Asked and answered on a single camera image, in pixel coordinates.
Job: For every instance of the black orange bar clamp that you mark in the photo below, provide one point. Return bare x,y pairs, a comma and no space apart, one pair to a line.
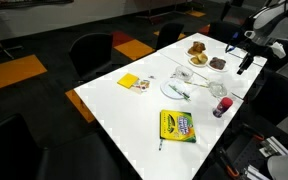
254,133
230,167

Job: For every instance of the black office chair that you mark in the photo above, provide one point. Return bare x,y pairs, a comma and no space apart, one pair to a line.
80,158
224,30
14,150
169,33
274,96
90,55

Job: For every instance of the cut glass bowl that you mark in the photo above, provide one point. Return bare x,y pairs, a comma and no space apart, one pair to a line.
217,88

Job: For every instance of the brown croissant pastry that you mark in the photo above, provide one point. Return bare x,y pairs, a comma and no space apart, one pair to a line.
199,46
193,50

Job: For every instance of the yellow green Crayola marker box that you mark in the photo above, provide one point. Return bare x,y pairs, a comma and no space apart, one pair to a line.
178,125

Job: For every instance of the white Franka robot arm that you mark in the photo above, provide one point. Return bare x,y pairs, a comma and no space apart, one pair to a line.
274,20

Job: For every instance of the white plate with croissants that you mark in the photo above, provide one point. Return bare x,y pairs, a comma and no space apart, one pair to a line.
188,53

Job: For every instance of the red-lidded spice bottle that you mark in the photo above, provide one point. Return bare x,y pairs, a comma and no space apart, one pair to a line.
221,107

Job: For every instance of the cut glass jar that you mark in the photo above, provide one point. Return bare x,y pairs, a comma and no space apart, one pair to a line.
184,72

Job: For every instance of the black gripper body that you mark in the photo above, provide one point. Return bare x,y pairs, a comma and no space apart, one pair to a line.
255,50

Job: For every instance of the small golden bread roll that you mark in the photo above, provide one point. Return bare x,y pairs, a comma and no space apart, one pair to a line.
194,60

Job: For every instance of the thin marker under box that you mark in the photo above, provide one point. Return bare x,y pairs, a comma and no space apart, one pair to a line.
160,144

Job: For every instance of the dark chocolate bread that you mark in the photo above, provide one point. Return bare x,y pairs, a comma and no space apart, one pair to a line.
217,62

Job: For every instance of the empty white round plate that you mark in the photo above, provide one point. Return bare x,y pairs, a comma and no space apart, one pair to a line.
169,87

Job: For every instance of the yellow sticky note pad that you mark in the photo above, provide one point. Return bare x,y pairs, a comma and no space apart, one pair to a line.
128,80

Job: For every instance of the large golden bread roll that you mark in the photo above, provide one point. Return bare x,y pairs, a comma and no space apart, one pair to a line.
203,58

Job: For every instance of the white plate with rolls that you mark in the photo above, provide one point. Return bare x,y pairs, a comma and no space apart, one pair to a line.
197,65

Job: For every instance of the small sticker card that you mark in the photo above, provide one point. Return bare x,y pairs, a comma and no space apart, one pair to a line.
142,85

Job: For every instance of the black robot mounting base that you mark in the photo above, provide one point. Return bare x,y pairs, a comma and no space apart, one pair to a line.
247,153

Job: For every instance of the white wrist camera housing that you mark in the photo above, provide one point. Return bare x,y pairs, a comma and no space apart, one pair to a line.
249,34

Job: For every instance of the white plate with dark bread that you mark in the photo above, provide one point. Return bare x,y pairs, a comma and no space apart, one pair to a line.
217,70

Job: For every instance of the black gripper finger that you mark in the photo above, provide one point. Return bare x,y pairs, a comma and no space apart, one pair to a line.
240,69
248,60

